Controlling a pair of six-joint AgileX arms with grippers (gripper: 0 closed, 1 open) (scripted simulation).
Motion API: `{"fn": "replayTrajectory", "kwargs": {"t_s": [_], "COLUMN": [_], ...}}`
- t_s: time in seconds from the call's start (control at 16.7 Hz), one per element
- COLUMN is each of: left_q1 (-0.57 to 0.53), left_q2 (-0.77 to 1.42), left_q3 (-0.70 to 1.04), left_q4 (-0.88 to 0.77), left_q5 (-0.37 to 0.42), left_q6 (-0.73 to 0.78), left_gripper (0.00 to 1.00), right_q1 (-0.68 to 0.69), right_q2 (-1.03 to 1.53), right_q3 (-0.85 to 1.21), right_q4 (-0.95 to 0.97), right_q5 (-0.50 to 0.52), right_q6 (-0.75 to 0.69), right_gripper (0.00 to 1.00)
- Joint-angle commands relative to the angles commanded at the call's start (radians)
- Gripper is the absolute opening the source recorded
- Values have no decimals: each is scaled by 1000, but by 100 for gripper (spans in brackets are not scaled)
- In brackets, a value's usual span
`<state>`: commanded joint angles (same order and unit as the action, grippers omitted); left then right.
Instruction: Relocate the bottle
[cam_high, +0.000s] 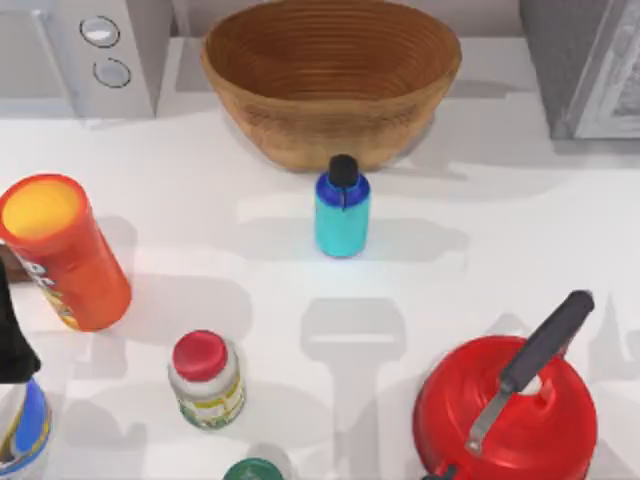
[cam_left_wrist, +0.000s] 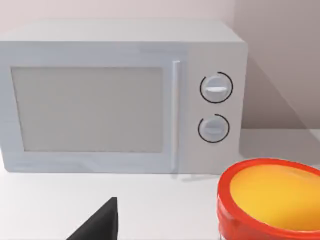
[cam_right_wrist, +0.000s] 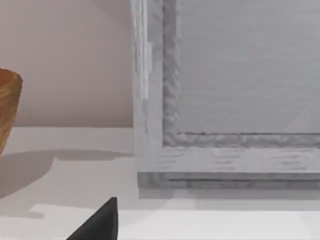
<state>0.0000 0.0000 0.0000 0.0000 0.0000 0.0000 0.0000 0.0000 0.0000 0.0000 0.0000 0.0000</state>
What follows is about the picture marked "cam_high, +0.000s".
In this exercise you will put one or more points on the teal bottle with black cap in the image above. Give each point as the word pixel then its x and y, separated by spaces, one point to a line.
pixel 342 225

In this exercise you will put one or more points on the woven brown basket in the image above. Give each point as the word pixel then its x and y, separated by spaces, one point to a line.
pixel 330 95

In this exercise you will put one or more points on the white jar with red lid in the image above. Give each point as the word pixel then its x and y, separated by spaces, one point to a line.
pixel 205 385

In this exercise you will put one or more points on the orange cylindrical can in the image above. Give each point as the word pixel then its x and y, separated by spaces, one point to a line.
pixel 70 255

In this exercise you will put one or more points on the round microwave knob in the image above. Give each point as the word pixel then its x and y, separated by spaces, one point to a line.
pixel 111 72
pixel 99 30

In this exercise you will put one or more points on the pale microwave oven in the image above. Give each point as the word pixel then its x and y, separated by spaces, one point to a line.
pixel 75 55

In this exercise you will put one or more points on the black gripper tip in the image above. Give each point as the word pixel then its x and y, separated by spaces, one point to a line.
pixel 12 335

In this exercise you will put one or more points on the white and blue bottle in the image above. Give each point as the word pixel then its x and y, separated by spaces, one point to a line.
pixel 22 435

